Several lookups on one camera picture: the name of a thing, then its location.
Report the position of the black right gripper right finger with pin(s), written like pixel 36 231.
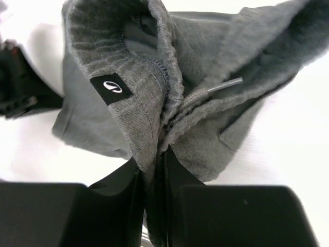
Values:
pixel 231 215

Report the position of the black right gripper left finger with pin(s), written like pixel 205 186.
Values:
pixel 106 213

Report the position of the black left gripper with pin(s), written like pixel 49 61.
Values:
pixel 23 92

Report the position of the grey shorts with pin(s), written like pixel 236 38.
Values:
pixel 139 79

